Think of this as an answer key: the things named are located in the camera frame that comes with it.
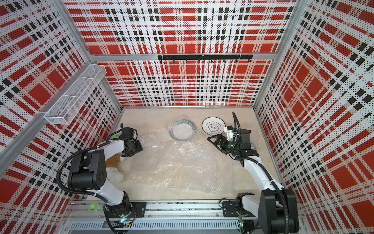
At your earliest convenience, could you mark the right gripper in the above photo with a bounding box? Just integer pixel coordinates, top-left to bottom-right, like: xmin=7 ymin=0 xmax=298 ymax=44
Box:
xmin=207 ymin=135 xmax=239 ymax=155

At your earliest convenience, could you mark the bubble wrap of right plate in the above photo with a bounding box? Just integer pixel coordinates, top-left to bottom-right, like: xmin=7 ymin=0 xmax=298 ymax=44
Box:
xmin=250 ymin=129 xmax=263 ymax=153

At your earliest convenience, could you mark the white plate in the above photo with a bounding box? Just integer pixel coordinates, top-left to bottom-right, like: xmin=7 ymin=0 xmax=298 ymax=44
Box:
xmin=202 ymin=117 xmax=226 ymax=136

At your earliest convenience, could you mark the bubble wrap of white plate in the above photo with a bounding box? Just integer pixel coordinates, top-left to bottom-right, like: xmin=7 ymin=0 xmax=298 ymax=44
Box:
xmin=138 ymin=134 xmax=164 ymax=155

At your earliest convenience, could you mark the green round button toy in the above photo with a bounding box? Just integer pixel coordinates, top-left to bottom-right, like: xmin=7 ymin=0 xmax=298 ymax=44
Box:
xmin=112 ymin=133 xmax=121 ymax=139

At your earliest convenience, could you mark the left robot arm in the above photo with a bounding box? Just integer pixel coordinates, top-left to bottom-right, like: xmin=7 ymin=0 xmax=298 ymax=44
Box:
xmin=56 ymin=127 xmax=146 ymax=217

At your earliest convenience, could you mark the grey rimmed plate rear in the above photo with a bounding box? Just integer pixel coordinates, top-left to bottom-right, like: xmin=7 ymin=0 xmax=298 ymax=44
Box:
xmin=168 ymin=120 xmax=196 ymax=141

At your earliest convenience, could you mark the bubble wrap of orange plate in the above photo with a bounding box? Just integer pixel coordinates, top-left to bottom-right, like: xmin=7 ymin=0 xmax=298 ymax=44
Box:
xmin=130 ymin=140 xmax=233 ymax=194

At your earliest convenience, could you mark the white wire mesh basket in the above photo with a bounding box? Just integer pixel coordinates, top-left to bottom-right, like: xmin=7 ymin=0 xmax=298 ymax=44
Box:
xmin=44 ymin=64 xmax=106 ymax=125

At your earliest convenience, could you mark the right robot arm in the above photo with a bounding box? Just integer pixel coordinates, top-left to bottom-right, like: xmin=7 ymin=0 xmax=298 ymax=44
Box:
xmin=207 ymin=130 xmax=300 ymax=234

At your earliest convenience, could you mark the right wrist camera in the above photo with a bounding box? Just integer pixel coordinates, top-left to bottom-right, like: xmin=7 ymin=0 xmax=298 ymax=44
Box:
xmin=224 ymin=125 xmax=237 ymax=141

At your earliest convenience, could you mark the white teddy bear toy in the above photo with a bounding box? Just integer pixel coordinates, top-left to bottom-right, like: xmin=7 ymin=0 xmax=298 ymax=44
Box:
xmin=106 ymin=155 xmax=127 ymax=184

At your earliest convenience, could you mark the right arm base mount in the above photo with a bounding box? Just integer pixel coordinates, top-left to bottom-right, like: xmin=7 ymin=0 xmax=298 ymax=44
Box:
xmin=221 ymin=200 xmax=258 ymax=217

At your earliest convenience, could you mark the bubble wrap of rear plate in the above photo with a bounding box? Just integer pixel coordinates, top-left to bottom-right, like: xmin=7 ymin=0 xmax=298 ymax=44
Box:
xmin=167 ymin=118 xmax=200 ymax=142

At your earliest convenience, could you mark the black hook rail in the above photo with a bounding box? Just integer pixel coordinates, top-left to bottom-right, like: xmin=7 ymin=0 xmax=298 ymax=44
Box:
xmin=158 ymin=54 xmax=253 ymax=62

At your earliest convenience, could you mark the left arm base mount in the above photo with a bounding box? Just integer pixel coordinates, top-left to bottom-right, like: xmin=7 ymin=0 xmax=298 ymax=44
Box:
xmin=104 ymin=202 xmax=147 ymax=218

